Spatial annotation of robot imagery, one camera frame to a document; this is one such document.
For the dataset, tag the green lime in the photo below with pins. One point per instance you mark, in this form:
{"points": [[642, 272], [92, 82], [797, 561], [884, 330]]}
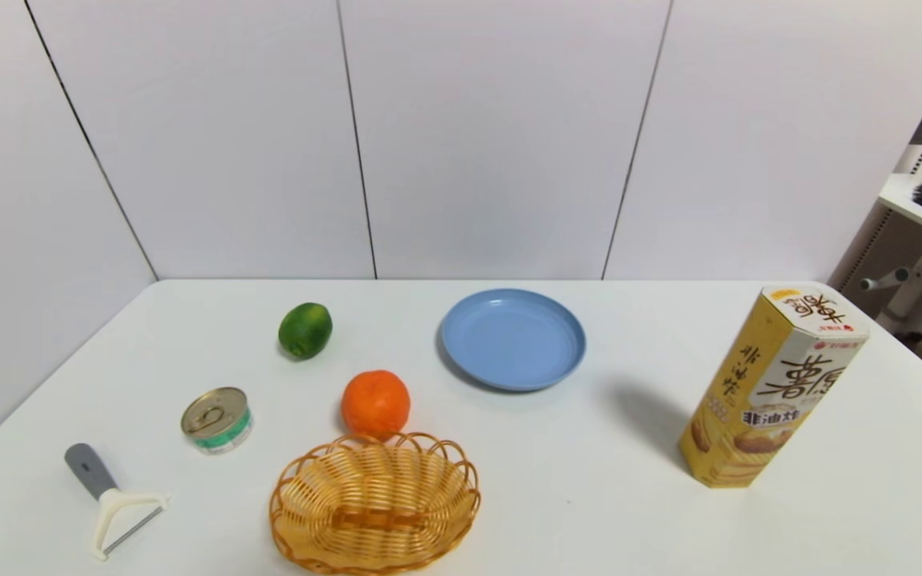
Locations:
{"points": [[305, 330]]}

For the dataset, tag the orange fruit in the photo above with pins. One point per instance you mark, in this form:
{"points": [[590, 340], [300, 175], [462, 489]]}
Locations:
{"points": [[375, 404]]}

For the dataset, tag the woven wicker basket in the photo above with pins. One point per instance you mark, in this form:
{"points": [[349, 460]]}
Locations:
{"points": [[373, 512]]}

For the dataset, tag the small tin can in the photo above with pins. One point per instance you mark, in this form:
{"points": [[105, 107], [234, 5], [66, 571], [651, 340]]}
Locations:
{"points": [[215, 418]]}

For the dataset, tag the blue plate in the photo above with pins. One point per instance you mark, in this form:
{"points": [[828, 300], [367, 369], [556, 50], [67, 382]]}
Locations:
{"points": [[513, 340]]}

